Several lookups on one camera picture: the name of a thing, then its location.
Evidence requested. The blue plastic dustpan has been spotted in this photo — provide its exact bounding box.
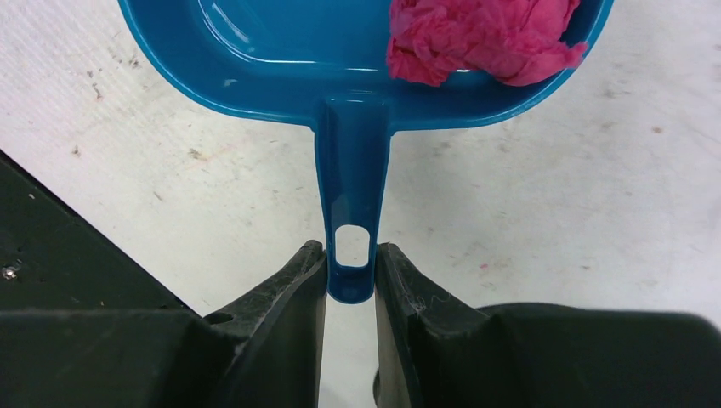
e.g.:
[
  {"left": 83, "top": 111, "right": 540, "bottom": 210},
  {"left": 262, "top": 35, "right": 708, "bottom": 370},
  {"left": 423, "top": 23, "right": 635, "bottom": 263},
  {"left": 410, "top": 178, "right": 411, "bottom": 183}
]
[{"left": 116, "top": 0, "right": 616, "bottom": 306}]

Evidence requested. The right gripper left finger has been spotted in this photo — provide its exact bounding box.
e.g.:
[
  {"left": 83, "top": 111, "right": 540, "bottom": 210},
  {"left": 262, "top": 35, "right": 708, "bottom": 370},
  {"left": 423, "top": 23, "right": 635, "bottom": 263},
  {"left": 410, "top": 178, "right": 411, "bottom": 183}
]
[{"left": 204, "top": 241, "right": 327, "bottom": 407}]

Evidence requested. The small pink scrap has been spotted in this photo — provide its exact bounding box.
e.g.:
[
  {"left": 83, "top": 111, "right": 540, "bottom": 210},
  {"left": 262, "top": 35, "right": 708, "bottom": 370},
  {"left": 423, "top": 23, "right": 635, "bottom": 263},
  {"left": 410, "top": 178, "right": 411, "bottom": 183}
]
[{"left": 386, "top": 0, "right": 588, "bottom": 87}]

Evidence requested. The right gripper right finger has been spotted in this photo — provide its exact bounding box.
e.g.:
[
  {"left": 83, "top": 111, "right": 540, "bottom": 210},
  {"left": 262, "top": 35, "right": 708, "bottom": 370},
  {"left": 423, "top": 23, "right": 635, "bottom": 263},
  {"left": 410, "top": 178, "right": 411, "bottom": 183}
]
[{"left": 374, "top": 243, "right": 508, "bottom": 407}]

